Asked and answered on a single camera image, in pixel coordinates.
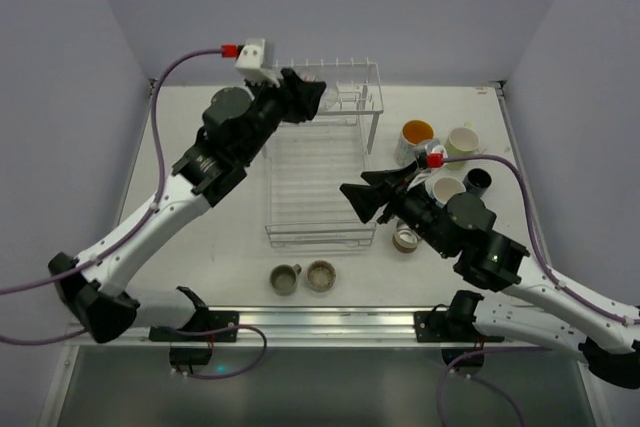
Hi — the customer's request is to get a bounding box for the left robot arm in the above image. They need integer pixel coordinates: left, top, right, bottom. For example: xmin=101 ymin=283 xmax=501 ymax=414
xmin=48 ymin=68 xmax=326 ymax=344

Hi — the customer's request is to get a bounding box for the light green mug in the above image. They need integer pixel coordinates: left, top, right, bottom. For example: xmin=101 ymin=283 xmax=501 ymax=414
xmin=445 ymin=122 xmax=481 ymax=157

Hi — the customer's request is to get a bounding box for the brown speckled cup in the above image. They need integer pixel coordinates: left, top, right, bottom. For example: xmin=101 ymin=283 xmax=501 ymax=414
xmin=306 ymin=260 xmax=337 ymax=293

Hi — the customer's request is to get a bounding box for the floral white mug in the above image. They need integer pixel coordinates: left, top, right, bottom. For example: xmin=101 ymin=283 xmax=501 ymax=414
xmin=394 ymin=119 xmax=434 ymax=167

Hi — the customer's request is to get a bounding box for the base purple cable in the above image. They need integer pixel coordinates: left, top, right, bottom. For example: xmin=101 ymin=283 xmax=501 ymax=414
xmin=434 ymin=346 xmax=524 ymax=427
xmin=149 ymin=324 xmax=268 ymax=380

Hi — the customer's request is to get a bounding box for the white wire dish rack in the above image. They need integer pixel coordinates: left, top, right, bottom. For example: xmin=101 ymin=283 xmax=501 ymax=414
xmin=263 ymin=59 xmax=384 ymax=250

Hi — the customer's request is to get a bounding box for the dark blue glazed cup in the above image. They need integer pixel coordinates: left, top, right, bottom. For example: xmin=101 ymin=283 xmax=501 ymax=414
xmin=463 ymin=168 xmax=492 ymax=197

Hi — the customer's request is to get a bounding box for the aluminium mounting rail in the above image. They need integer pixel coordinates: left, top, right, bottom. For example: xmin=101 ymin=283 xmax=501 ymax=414
xmin=75 ymin=301 xmax=586 ymax=352

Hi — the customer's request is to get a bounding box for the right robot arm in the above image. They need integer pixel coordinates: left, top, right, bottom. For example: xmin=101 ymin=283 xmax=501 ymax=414
xmin=340 ymin=162 xmax=639 ymax=389

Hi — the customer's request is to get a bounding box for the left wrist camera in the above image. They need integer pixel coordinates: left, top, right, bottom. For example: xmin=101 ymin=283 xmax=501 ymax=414
xmin=235 ymin=38 xmax=279 ymax=86

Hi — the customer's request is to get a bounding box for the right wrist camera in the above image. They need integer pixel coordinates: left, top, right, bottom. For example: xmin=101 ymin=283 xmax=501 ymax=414
xmin=413 ymin=139 xmax=448 ymax=182

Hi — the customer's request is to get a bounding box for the clear glass cup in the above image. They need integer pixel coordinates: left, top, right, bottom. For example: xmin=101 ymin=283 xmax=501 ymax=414
xmin=319 ymin=81 xmax=368 ymax=113

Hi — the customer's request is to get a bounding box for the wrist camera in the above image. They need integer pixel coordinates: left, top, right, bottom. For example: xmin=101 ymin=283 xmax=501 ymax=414
xmin=413 ymin=139 xmax=448 ymax=182
xmin=235 ymin=38 xmax=279 ymax=86

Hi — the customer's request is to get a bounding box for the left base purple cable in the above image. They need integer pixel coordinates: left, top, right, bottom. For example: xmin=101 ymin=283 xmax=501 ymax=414
xmin=149 ymin=324 xmax=268 ymax=380

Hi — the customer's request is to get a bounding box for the light blue mug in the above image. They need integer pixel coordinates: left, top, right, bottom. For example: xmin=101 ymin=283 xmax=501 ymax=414
xmin=428 ymin=177 xmax=466 ymax=207

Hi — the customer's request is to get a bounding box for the brown and cream cup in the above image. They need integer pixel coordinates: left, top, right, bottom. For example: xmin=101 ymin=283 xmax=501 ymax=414
xmin=392 ymin=219 xmax=421 ymax=253

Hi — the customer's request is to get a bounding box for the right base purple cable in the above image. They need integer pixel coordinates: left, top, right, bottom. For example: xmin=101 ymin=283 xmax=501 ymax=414
xmin=434 ymin=346 xmax=524 ymax=427

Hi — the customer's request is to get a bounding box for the olive green cup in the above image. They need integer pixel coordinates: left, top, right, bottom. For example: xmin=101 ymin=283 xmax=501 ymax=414
xmin=269 ymin=264 xmax=302 ymax=296

